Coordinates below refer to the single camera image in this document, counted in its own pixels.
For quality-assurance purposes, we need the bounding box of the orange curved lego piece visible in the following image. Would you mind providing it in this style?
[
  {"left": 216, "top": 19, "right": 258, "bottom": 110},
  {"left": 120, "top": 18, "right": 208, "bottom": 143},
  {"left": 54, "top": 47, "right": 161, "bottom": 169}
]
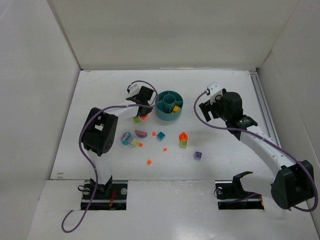
[{"left": 178, "top": 132, "right": 188, "bottom": 141}]

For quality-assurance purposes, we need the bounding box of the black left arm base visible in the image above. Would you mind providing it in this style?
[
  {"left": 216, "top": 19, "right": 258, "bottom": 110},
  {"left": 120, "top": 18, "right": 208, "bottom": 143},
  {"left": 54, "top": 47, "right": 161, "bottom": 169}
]
[{"left": 77, "top": 178, "right": 128, "bottom": 211}]

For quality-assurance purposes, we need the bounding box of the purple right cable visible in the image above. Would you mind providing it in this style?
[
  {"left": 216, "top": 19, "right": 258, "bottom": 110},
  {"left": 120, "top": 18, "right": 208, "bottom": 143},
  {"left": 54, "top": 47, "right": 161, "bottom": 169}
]
[{"left": 193, "top": 90, "right": 319, "bottom": 213}]

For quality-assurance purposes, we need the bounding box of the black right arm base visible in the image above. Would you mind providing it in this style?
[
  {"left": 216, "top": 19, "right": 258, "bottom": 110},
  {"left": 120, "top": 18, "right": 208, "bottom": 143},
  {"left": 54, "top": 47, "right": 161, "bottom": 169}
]
[{"left": 213, "top": 171, "right": 265, "bottom": 210}]

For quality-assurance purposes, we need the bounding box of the teal round divided container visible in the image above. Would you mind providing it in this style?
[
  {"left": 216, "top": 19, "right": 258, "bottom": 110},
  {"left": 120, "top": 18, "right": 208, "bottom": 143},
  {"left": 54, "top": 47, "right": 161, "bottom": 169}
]
[{"left": 155, "top": 90, "right": 184, "bottom": 122}]

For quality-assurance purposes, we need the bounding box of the purple butterfly lego piece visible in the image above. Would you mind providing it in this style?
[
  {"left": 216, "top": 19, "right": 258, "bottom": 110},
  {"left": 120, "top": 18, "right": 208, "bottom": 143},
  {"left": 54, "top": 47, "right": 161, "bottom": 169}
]
[{"left": 135, "top": 130, "right": 148, "bottom": 138}]

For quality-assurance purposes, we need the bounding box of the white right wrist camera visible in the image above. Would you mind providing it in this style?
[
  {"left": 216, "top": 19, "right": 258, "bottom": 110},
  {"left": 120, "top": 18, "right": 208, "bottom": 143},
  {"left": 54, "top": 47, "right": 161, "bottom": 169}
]
[{"left": 206, "top": 82, "right": 223, "bottom": 105}]

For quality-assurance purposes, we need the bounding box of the yellow orange lego brick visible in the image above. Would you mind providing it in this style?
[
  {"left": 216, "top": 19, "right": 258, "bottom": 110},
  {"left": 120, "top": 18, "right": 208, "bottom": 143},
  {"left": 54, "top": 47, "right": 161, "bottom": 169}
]
[{"left": 173, "top": 105, "right": 181, "bottom": 113}]

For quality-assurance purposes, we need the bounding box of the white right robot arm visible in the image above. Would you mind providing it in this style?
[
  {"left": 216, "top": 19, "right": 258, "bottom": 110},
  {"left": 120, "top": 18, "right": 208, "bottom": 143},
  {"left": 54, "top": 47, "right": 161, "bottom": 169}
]
[{"left": 193, "top": 83, "right": 319, "bottom": 212}]

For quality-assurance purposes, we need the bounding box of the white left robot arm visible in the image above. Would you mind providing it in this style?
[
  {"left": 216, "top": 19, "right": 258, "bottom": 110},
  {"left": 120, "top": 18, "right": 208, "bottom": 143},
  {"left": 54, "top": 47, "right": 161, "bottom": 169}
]
[{"left": 78, "top": 83, "right": 158, "bottom": 194}]

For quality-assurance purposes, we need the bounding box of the teal flower lego piece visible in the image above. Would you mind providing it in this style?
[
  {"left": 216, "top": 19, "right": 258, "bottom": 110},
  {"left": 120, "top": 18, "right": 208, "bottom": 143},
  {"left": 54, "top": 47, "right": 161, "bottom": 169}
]
[{"left": 121, "top": 132, "right": 133, "bottom": 146}]

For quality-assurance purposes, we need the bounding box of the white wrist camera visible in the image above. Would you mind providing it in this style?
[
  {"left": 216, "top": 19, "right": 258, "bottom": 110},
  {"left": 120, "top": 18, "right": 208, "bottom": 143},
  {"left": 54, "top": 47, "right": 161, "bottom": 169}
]
[
  {"left": 206, "top": 82, "right": 223, "bottom": 105},
  {"left": 127, "top": 83, "right": 140, "bottom": 96}
]

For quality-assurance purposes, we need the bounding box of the lime green lego brick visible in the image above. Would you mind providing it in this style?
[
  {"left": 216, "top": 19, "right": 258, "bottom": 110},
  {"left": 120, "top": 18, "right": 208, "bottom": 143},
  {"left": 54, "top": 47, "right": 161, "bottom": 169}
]
[{"left": 133, "top": 116, "right": 141, "bottom": 124}]

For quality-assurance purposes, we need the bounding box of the pale green lego brick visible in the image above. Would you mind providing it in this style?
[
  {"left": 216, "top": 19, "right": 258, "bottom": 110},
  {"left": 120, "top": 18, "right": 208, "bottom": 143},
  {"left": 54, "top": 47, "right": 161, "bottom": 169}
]
[{"left": 129, "top": 137, "right": 139, "bottom": 147}]

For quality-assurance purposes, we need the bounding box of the aluminium rail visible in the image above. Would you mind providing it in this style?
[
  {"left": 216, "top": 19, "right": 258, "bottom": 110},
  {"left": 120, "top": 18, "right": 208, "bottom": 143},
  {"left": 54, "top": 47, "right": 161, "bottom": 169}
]
[{"left": 249, "top": 70, "right": 281, "bottom": 147}]

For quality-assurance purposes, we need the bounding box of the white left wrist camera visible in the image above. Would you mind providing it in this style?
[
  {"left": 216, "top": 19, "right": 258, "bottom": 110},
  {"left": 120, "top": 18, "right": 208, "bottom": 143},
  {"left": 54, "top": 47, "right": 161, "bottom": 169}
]
[{"left": 127, "top": 83, "right": 140, "bottom": 96}]

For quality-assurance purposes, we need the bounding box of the teal square lego brick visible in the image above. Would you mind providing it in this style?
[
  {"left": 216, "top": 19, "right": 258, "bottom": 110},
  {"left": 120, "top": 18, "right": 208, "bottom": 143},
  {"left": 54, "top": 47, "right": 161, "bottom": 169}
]
[{"left": 157, "top": 132, "right": 166, "bottom": 141}]

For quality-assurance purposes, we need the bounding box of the purple lego brick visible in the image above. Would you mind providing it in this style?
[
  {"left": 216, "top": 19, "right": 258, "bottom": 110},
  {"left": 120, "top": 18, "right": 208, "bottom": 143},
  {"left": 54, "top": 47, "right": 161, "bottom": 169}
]
[{"left": 194, "top": 151, "right": 202, "bottom": 160}]

